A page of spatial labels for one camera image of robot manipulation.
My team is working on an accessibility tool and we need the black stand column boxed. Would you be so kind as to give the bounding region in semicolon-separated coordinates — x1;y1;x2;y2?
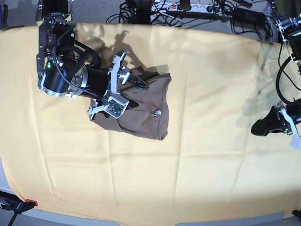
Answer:
131;0;153;25

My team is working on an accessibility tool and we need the brown T-shirt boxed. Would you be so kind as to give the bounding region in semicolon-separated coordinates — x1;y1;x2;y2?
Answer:
93;67;172;141

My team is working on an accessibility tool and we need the black clamp right corner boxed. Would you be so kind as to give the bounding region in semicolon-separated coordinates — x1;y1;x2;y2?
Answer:
292;210;301;220

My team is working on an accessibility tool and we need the black power adapter brick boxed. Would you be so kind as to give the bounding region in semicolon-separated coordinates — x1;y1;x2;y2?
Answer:
232;8;266;26

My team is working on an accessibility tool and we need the yellow tablecloth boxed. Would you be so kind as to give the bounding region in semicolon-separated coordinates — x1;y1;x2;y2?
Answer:
0;24;301;226

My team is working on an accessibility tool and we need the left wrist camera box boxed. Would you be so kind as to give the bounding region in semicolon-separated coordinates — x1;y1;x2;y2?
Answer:
290;136;301;150

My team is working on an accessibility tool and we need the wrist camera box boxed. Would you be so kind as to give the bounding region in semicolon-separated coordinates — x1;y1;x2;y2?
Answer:
290;136;301;150
104;94;129;119

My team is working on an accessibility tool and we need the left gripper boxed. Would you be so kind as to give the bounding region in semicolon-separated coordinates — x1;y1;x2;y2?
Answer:
251;100;301;137

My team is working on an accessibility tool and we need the white power strip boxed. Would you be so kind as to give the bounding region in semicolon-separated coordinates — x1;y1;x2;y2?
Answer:
151;2;222;15

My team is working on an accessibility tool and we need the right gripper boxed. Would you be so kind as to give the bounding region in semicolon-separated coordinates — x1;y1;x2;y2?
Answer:
86;49;149;121

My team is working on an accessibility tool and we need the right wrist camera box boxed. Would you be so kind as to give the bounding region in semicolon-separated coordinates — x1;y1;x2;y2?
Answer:
104;94;129;119

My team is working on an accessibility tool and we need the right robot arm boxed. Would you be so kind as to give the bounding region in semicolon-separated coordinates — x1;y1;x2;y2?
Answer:
36;0;149;121

